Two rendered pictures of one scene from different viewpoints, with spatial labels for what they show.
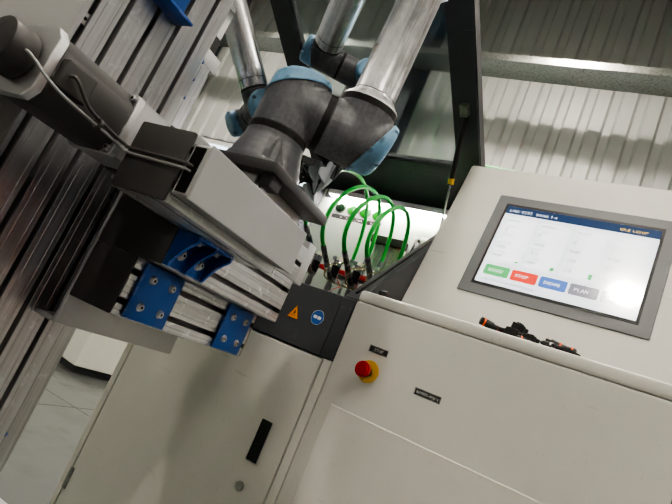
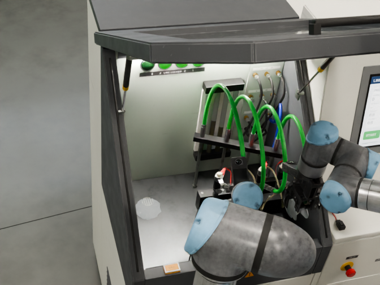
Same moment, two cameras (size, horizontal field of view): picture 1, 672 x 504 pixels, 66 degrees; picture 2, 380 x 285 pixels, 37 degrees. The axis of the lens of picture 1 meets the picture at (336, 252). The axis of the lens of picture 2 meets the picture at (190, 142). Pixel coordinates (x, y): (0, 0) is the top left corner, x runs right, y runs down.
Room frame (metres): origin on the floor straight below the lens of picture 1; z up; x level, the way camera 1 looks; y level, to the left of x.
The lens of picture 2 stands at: (0.98, 1.26, 2.48)
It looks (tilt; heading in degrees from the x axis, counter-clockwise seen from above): 42 degrees down; 304
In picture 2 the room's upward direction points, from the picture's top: 8 degrees clockwise
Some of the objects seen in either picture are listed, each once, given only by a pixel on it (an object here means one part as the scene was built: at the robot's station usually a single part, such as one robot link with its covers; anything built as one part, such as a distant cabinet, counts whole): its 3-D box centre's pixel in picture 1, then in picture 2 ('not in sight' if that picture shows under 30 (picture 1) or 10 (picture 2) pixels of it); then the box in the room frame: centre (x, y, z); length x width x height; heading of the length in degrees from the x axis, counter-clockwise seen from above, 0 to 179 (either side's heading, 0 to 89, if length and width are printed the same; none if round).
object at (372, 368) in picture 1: (364, 369); (349, 270); (1.19, -0.17, 0.80); 0.05 x 0.04 x 0.05; 55
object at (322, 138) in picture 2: not in sight; (320, 143); (1.35, 0.12, 1.51); 0.09 x 0.08 x 0.11; 9
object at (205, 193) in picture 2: not in sight; (242, 207); (1.61, -0.05, 0.91); 0.34 x 0.10 x 0.15; 55
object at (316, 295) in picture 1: (248, 295); (232, 271); (1.48, 0.18, 0.87); 0.62 x 0.04 x 0.16; 55
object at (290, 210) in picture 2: (314, 173); (293, 211); (1.36, 0.14, 1.24); 0.06 x 0.03 x 0.09; 145
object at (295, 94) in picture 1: (295, 107); not in sight; (0.93, 0.18, 1.20); 0.13 x 0.12 x 0.14; 99
